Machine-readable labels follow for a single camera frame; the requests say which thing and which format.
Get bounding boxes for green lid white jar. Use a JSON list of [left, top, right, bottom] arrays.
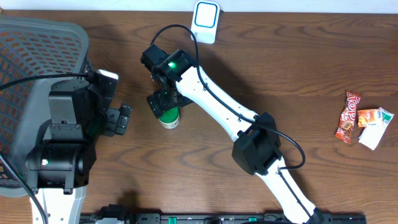
[[159, 107, 180, 129]]

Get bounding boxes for red Top candy bar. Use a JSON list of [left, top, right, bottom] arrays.
[[335, 91, 361, 144]]

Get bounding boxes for orange small carton box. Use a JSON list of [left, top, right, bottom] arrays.
[[358, 108, 382, 128]]

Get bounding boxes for white blue medicine box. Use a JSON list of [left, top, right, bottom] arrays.
[[359, 107, 394, 150]]

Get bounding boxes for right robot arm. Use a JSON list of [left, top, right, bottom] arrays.
[[141, 44, 326, 223]]

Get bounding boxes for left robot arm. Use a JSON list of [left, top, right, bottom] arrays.
[[25, 78, 132, 223]]

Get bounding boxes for white barcode scanner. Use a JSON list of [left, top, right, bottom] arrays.
[[190, 1, 220, 44]]

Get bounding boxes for grey plastic mesh basket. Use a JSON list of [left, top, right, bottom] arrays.
[[1, 16, 97, 197]]

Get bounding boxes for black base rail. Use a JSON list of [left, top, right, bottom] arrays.
[[79, 212, 367, 224]]

